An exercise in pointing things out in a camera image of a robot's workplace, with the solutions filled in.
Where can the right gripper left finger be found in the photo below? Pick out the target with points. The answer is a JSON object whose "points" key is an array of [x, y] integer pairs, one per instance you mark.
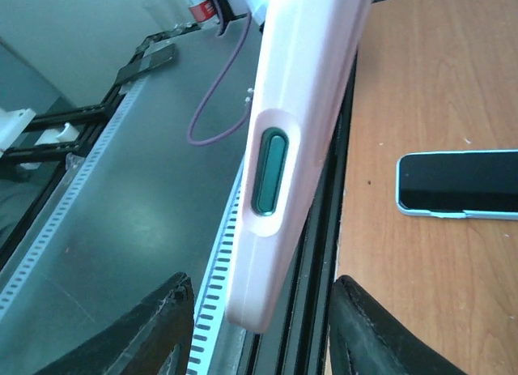
{"points": [[154, 337]]}

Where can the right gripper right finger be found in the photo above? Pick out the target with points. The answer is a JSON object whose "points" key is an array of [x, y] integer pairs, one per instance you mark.
{"points": [[365, 338]]}

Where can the phone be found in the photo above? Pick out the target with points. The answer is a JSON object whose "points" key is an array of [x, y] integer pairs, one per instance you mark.
{"points": [[307, 52], [469, 184]]}

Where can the phone in blue case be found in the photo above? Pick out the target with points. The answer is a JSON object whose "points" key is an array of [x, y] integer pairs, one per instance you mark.
{"points": [[469, 184]]}

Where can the grey metal front plate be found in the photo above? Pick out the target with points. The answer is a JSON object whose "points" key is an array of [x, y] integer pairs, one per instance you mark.
{"points": [[142, 206]]}

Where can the light blue slotted cable duct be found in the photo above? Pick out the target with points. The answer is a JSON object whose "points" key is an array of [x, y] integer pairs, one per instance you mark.
{"points": [[210, 303]]}

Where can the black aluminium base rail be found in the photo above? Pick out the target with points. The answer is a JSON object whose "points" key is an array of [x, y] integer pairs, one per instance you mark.
{"points": [[297, 337]]}

